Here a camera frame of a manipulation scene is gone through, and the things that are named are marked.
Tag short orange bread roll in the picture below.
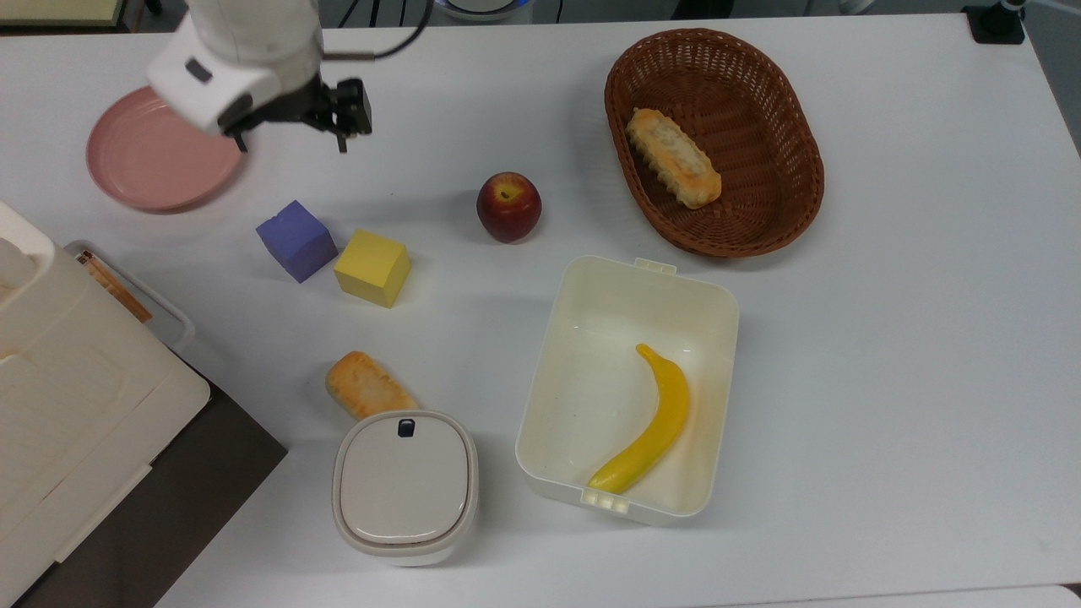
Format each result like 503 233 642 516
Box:
325 350 421 421

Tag pink plate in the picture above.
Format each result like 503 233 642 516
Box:
86 86 247 213

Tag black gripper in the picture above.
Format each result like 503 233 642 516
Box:
220 73 374 155

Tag yellow foam cube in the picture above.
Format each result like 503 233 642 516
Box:
334 229 412 309

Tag brown wicker basket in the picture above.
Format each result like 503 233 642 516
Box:
604 28 826 258

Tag white drawer handle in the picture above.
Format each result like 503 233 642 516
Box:
63 240 196 352

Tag black camera stand base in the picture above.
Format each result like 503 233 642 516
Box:
963 0 1028 46

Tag cream plastic cabinet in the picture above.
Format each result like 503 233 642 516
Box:
0 201 212 605

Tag beige framed board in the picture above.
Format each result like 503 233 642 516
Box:
0 0 129 31

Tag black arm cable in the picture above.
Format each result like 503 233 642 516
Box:
321 0 437 62

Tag white plastic container box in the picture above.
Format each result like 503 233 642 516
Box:
515 256 741 527

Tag long ridged bread loaf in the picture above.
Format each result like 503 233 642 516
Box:
626 107 724 210

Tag purple foam cube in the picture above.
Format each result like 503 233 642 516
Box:
256 200 340 284

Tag small white lidded bin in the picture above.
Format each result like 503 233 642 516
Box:
332 410 480 567

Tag red apple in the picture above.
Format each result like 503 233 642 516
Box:
476 171 543 245

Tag yellow banana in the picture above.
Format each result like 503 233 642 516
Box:
587 343 692 496

